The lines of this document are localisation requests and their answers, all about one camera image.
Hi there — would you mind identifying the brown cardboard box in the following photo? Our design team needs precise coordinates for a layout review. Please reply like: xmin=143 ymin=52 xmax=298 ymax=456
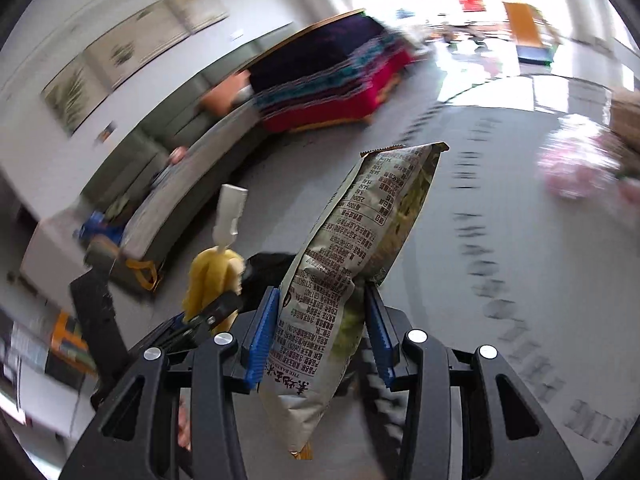
xmin=610 ymin=87 xmax=640 ymax=156

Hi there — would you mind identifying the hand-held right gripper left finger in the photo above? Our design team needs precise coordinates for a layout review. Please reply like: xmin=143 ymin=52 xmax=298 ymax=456
xmin=60 ymin=285 xmax=281 ymax=480

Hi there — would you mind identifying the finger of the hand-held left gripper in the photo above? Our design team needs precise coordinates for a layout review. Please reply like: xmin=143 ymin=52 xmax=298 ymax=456
xmin=187 ymin=291 xmax=244 ymax=334
xmin=160 ymin=312 xmax=201 ymax=349

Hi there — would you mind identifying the silver printed snack bag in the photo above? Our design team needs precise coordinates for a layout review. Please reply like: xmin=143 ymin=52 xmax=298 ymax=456
xmin=257 ymin=142 xmax=451 ymax=461

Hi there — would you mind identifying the yellow play slide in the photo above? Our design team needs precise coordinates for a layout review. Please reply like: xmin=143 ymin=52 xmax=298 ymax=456
xmin=502 ymin=0 xmax=556 ymax=66

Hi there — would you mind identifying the colourful striped covered table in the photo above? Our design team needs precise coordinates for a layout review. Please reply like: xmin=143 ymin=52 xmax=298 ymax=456
xmin=247 ymin=10 xmax=418 ymax=133

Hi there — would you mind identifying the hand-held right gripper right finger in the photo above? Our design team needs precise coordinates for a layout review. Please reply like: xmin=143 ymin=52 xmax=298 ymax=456
xmin=364 ymin=282 xmax=586 ymax=480

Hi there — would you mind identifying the framed wall painting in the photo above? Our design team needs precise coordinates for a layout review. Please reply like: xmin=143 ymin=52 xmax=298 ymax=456
xmin=165 ymin=0 xmax=231 ymax=36
xmin=85 ymin=5 xmax=191 ymax=86
xmin=42 ymin=55 xmax=121 ymax=136

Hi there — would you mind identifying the grey bag with yellow straps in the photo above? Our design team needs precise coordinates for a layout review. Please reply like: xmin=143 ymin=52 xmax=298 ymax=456
xmin=85 ymin=240 xmax=161 ymax=292

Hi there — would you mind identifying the orange cushion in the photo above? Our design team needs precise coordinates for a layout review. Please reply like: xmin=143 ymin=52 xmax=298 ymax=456
xmin=200 ymin=72 xmax=253 ymax=116

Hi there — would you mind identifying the pink blue patterned bag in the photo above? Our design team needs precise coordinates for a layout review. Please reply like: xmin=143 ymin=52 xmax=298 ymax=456
xmin=537 ymin=115 xmax=621 ymax=201

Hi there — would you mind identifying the grey-green sofa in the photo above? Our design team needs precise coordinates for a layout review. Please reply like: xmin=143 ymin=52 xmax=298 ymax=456
xmin=80 ymin=22 xmax=306 ymax=301

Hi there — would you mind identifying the yellow scrap with white stick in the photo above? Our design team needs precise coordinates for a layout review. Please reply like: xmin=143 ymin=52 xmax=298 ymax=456
xmin=181 ymin=185 xmax=249 ymax=336

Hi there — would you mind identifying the orange box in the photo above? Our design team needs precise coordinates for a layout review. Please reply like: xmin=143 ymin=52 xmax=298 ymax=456
xmin=50 ymin=310 xmax=96 ymax=376

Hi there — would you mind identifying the blue item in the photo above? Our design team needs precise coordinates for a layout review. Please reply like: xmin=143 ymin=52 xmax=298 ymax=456
xmin=75 ymin=210 xmax=126 ymax=246

